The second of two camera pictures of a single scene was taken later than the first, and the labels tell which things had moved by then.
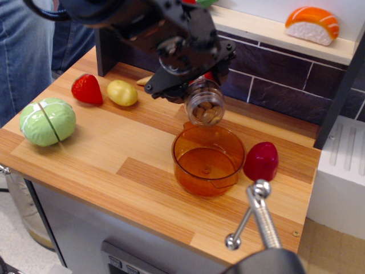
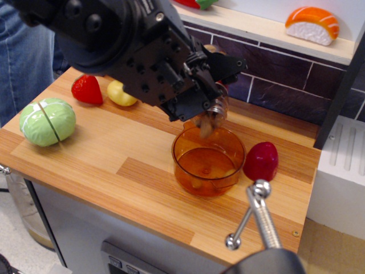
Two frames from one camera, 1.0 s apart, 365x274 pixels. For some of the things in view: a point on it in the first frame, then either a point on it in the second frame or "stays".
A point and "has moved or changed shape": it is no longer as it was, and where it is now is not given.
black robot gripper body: [183, 33] to [166, 68]
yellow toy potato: [122, 93] stays
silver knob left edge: [5, 170] stays
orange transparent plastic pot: [207, 159] stays
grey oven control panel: [122, 261] stays
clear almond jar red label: [205, 103] has moved or changed shape
